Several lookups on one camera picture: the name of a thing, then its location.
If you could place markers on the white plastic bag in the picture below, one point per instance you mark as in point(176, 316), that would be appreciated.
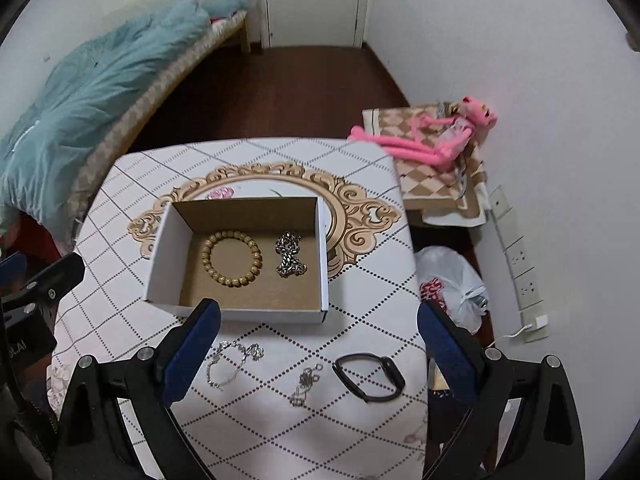
point(447, 278)

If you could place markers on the white cardboard jewelry box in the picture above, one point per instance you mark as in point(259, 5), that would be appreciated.
point(262, 259)

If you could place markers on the black smart band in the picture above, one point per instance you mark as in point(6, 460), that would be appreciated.
point(371, 378)

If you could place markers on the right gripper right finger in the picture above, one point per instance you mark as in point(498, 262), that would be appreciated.
point(545, 441)

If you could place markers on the patterned bed mattress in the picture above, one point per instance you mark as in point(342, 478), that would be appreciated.
point(120, 136)

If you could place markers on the white wall power strip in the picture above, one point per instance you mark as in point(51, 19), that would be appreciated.
point(521, 267)

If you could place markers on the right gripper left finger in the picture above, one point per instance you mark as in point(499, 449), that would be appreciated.
point(93, 442)

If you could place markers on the white door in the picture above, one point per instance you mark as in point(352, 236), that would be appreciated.
point(313, 23)

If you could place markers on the brown checkered cushion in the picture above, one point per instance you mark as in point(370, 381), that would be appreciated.
point(457, 196)

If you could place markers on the teal blanket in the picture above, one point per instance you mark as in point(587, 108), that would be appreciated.
point(85, 94)

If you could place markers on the white charger with cable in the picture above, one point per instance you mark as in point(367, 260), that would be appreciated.
point(538, 323)

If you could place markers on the pink panther plush toy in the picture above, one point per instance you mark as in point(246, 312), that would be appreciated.
point(432, 141)

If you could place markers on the patterned white tablecloth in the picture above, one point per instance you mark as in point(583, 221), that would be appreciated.
point(317, 369)

